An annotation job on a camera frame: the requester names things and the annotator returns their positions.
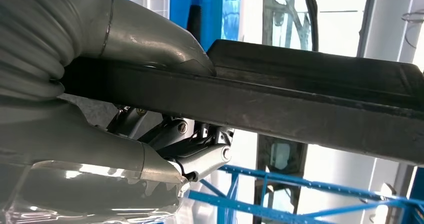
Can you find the blue metal shelf rack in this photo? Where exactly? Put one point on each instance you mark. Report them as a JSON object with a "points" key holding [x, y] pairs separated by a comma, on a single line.
{"points": [[232, 11]]}

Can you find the blue plastic bin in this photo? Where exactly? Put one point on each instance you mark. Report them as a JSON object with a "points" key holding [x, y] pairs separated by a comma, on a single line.
{"points": [[179, 1]]}

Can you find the blue wheeled shelf rack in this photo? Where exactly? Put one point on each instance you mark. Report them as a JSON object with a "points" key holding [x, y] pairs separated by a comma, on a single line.
{"points": [[331, 186]]}

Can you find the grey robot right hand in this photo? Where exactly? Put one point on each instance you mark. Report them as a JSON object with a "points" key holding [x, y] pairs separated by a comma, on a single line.
{"points": [[82, 182]]}

